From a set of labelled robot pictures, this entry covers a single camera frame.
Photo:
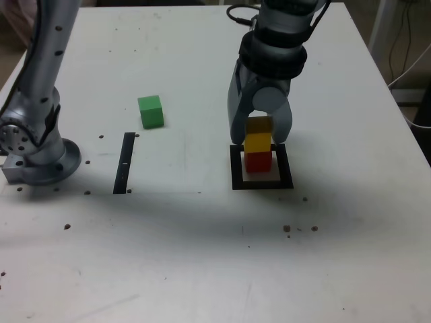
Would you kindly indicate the green cube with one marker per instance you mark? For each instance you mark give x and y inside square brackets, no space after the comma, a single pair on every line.
[151,112]

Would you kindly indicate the white metal post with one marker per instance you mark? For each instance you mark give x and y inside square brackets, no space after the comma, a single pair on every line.
[378,23]

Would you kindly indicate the yellow cube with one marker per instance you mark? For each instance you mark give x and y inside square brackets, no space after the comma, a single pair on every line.
[257,141]

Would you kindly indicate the red cube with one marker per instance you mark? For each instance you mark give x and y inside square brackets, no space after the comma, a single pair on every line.
[257,162]

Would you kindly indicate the black tape strip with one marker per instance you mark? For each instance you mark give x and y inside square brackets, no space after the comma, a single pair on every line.
[123,175]

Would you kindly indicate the grey shelf bar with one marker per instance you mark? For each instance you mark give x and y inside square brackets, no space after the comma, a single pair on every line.
[410,96]

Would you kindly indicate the black tape square outline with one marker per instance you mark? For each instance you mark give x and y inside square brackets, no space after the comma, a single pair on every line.
[235,168]

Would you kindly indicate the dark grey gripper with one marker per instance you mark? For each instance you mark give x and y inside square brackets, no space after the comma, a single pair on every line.
[272,81]

